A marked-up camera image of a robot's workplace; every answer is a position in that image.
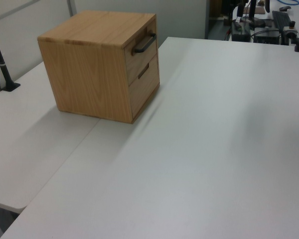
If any black keyboard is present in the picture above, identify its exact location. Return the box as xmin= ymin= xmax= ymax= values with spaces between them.
xmin=272 ymin=10 xmax=293 ymax=30

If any wooden drawer with cutout grip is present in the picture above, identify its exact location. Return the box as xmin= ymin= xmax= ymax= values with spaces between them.
xmin=128 ymin=54 xmax=160 ymax=119

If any wooden drawer cabinet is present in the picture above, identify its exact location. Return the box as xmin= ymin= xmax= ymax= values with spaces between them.
xmin=37 ymin=10 xmax=161 ymax=124

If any black monitor stand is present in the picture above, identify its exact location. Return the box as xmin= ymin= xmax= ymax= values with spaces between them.
xmin=241 ymin=0 xmax=266 ymax=28

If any black electronics box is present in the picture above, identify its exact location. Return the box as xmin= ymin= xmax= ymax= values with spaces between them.
xmin=230 ymin=20 xmax=251 ymax=42

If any emergency stop button box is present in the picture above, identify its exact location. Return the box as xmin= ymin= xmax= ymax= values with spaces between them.
xmin=282 ymin=21 xmax=298 ymax=47

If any black camera stand pole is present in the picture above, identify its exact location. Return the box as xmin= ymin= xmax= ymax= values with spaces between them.
xmin=0 ymin=21 xmax=21 ymax=92

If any wooden drawer with black handle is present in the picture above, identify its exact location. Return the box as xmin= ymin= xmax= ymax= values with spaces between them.
xmin=124 ymin=19 xmax=158 ymax=85

